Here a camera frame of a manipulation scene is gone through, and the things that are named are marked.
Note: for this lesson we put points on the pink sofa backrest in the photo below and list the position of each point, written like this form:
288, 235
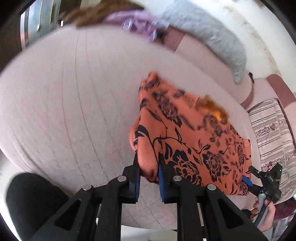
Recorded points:
277, 85

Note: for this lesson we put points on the person's black clothing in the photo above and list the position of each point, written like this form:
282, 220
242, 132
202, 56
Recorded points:
30, 199

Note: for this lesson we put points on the pink sofa bolster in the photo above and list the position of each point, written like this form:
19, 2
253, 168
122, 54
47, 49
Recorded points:
208, 67

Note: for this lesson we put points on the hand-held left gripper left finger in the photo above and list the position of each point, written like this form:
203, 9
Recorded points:
137, 185

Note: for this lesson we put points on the orange floral shirt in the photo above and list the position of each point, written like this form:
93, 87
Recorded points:
180, 139

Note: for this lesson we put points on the person's right hand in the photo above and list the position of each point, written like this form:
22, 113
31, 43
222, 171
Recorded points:
269, 213

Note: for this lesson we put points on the pink quilted sofa bed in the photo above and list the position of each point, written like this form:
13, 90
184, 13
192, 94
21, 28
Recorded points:
69, 104

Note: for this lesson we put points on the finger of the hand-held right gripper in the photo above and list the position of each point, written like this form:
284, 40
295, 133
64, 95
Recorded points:
247, 182
255, 172

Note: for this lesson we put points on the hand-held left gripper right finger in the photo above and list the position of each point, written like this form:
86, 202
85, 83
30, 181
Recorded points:
162, 187

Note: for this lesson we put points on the grey quilted blanket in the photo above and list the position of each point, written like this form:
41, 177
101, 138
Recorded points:
208, 30

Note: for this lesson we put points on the wooden stained glass door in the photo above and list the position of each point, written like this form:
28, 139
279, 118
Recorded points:
30, 23

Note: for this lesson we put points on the brown cloth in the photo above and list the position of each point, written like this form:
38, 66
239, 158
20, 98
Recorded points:
92, 14

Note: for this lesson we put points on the purple floral cloth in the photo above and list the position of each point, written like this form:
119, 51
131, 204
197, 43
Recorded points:
138, 23

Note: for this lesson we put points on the striped floral cushion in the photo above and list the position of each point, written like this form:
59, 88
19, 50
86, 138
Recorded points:
270, 134

